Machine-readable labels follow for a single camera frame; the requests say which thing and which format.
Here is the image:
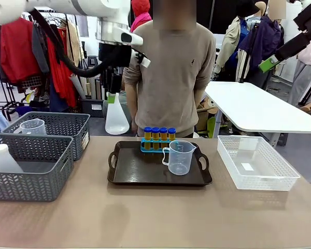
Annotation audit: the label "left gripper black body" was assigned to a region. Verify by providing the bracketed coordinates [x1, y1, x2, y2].
[98, 43, 133, 70]

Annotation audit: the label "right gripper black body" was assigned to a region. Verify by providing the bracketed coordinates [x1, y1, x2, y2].
[293, 32, 311, 57]

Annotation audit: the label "white conical flask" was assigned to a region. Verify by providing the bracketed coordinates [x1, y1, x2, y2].
[0, 144, 24, 173]
[105, 93, 130, 135]

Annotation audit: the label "yellow tube with blue cap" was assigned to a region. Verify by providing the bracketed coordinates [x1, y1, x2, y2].
[167, 127, 177, 151]
[159, 126, 168, 151]
[144, 126, 153, 151]
[151, 126, 160, 151]

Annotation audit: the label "clear measuring beaker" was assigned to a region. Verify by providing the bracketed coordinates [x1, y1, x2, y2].
[14, 118, 47, 136]
[162, 140, 197, 176]

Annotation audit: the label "person's left forearm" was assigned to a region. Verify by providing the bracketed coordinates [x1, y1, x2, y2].
[194, 86, 207, 107]

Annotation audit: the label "person's right forearm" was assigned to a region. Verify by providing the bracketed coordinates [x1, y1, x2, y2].
[124, 84, 138, 125]

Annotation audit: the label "pink garment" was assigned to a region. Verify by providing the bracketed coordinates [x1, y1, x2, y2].
[297, 40, 311, 66]

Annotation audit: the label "figure in purple jacket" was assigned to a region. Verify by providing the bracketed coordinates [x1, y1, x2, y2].
[237, 0, 286, 90]

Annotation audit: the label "rolled paper tubes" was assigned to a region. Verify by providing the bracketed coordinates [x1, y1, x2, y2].
[69, 73, 105, 101]

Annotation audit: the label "black storage crate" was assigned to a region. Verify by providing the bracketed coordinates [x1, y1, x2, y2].
[80, 98, 105, 118]

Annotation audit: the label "grey trousers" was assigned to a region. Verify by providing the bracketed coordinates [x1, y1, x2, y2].
[287, 61, 311, 106]

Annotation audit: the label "mannequin in beige jacket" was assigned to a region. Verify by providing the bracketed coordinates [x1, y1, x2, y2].
[214, 0, 260, 84]

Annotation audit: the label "beige hanging garment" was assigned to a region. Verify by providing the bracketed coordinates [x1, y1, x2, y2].
[65, 20, 81, 68]

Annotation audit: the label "red hanging dress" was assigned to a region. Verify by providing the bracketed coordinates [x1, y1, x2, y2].
[46, 27, 79, 107]

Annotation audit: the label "white folding table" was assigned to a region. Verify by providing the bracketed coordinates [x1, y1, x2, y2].
[204, 81, 311, 148]

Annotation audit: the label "mannequin in red hood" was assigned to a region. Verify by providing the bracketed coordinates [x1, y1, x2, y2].
[130, 0, 153, 33]

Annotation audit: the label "person in beige sweater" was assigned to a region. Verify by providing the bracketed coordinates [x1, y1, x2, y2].
[123, 19, 217, 138]

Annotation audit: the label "grey basket with label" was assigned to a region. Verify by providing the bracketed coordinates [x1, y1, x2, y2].
[2, 111, 91, 161]

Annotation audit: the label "grey hanging garment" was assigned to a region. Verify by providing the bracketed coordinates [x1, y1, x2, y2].
[32, 22, 50, 74]

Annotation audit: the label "blue test tube rack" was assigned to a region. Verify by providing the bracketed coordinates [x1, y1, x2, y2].
[140, 138, 177, 153]

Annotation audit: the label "cardboard box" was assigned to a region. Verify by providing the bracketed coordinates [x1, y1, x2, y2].
[196, 103, 211, 132]

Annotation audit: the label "dark brown serving tray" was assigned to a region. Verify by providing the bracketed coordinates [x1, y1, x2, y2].
[107, 141, 213, 187]

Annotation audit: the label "red hanging jacket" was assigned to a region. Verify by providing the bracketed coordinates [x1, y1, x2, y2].
[0, 18, 42, 84]

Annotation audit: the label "black clothes rack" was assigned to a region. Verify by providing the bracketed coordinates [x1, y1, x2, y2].
[0, 74, 20, 122]

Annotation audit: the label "white plastic basket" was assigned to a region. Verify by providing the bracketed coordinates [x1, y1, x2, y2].
[217, 135, 301, 192]

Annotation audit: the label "grey basket without label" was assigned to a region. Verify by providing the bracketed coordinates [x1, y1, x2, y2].
[0, 133, 75, 203]

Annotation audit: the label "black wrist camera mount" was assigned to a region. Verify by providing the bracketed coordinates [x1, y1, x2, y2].
[293, 4, 311, 34]

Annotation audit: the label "black corrugated cable conduit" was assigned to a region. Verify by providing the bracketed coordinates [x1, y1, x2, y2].
[28, 7, 125, 77]

